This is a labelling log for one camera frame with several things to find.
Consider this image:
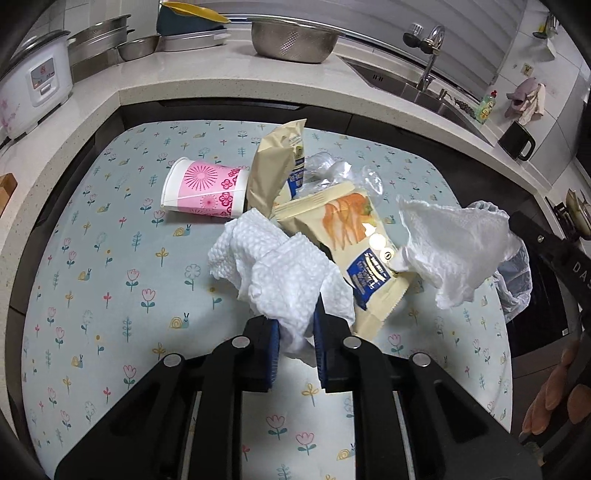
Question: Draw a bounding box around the green dish soap bottle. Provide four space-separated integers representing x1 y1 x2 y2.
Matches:
478 89 499 124

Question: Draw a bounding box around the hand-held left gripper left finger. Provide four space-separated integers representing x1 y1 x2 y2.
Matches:
54 318 281 480

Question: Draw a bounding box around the orange-printed snack bag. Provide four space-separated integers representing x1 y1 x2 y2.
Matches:
271 180 416 337

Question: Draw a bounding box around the steel colander bowl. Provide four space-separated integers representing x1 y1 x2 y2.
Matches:
247 16 341 64

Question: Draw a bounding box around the plain beige wrapper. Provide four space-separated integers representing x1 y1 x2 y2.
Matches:
247 119 308 217

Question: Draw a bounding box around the chrome faucet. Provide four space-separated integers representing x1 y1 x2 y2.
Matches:
403 24 446 90

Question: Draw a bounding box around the stainless steel sink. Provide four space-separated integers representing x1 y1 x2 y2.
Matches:
344 58 495 146

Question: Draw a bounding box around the person's right hand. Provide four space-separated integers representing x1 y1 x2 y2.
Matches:
522 348 587 435

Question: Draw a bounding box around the white paper towel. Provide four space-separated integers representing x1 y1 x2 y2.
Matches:
207 208 356 365
396 194 525 311

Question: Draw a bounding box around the black mug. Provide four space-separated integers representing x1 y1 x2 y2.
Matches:
497 122 536 161

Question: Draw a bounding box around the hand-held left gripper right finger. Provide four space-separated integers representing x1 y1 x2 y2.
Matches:
311 295 542 480

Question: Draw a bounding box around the purple hanging cloth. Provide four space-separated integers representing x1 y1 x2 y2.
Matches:
504 77 539 118

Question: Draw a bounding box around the floral tablecloth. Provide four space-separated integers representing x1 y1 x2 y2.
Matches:
21 121 513 480

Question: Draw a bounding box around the small steel bowl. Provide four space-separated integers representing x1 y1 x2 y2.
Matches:
117 34 161 62

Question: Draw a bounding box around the white rice cooker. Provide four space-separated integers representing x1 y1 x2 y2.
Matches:
0 30 75 141

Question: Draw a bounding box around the stacked steel steamer pot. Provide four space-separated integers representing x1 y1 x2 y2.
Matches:
68 14 132 81

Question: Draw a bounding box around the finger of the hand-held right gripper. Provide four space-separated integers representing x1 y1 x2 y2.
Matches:
508 211 559 256

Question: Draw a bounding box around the white plastic bag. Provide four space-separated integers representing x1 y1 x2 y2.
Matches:
464 199 534 324

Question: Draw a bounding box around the wooden cutting board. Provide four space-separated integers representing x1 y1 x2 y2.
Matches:
0 173 18 220

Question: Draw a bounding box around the pink paper cup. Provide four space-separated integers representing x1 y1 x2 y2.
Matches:
160 157 252 219

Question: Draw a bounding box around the white tray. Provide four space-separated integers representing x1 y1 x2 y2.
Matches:
159 28 229 52

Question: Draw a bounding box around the blue basin with yellow rim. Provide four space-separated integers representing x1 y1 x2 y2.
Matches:
156 1 232 35

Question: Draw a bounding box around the clear plastic wrapper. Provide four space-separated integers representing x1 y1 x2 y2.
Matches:
302 150 386 197

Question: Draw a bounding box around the cream hanging cloth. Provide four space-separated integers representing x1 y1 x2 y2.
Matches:
519 83 547 124

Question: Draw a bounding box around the white stone countertop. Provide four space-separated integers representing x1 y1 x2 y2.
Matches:
0 28 573 301

